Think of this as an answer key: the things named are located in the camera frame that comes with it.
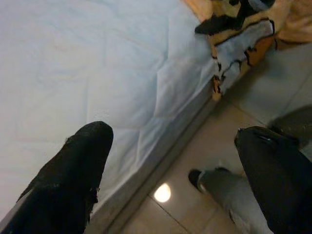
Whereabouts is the yellow egg print blanket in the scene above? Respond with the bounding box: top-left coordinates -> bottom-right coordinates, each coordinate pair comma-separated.
180,0 -> 312,102

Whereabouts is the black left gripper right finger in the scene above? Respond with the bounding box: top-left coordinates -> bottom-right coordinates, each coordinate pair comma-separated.
234,126 -> 312,234

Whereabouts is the white quilted mattress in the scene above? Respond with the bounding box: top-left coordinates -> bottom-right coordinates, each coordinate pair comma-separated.
0,0 -> 221,208

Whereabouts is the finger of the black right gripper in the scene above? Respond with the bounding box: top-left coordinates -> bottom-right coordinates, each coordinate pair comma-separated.
195,17 -> 238,35

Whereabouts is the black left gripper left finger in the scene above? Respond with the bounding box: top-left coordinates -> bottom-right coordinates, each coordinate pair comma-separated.
0,121 -> 114,234

